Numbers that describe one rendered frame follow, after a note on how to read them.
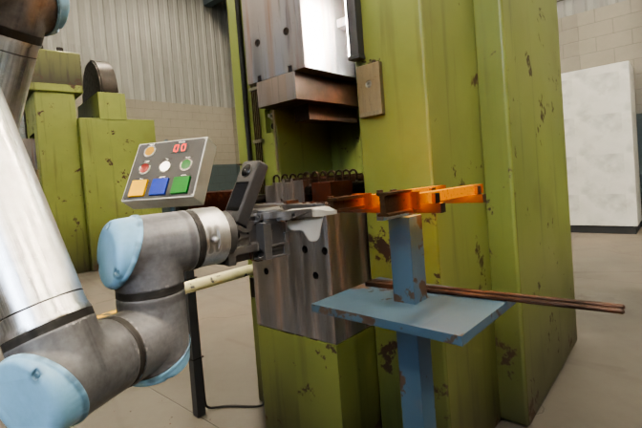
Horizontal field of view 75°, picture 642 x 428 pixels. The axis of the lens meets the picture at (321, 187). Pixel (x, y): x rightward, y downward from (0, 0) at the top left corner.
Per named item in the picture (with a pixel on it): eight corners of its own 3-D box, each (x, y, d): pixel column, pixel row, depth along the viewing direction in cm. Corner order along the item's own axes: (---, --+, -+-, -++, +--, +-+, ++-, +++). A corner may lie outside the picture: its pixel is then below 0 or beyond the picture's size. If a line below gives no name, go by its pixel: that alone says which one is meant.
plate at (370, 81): (382, 114, 135) (378, 60, 134) (359, 117, 140) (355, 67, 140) (385, 114, 136) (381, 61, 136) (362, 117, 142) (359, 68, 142)
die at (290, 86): (296, 98, 142) (294, 70, 142) (258, 108, 156) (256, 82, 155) (367, 107, 174) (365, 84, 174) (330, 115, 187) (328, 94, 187)
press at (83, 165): (42, 284, 483) (18, 32, 475) (13, 273, 565) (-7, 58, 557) (206, 249, 648) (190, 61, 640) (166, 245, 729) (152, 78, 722)
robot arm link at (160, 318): (92, 394, 54) (82, 298, 53) (153, 355, 65) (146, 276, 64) (152, 401, 51) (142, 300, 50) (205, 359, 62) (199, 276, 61)
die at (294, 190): (304, 202, 143) (302, 177, 143) (266, 203, 156) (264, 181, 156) (373, 192, 175) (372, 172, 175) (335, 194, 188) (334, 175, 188)
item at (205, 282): (166, 303, 148) (164, 288, 148) (159, 300, 152) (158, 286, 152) (261, 274, 181) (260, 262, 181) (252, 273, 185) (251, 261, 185)
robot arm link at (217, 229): (175, 209, 66) (206, 209, 59) (203, 205, 70) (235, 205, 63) (180, 266, 66) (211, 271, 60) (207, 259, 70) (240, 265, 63)
